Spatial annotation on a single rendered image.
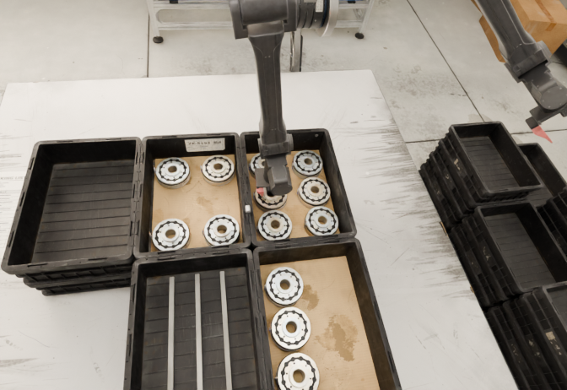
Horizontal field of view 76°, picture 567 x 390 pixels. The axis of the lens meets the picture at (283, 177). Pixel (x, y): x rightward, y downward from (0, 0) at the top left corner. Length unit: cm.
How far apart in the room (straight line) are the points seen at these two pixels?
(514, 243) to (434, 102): 137
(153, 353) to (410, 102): 244
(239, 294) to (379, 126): 96
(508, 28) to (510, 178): 123
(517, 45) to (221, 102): 108
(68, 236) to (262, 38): 81
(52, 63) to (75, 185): 190
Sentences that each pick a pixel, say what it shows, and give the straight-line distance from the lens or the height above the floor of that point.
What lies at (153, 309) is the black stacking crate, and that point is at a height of 83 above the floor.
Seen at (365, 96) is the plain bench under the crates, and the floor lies 70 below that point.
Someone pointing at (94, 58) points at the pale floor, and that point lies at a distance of 305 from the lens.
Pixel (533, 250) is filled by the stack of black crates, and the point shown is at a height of 38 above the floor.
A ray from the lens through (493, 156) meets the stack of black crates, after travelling 212.
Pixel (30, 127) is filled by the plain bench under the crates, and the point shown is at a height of 70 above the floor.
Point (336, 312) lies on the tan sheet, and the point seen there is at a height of 83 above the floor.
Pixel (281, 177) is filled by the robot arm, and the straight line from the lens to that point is 90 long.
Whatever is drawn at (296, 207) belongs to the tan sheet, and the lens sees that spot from 116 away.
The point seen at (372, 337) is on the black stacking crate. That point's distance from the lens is 103.
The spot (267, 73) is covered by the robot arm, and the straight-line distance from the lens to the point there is 71.
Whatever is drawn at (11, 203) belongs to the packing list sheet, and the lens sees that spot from 149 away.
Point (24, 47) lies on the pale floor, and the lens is 331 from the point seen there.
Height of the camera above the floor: 183
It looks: 56 degrees down
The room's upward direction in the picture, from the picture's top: 11 degrees clockwise
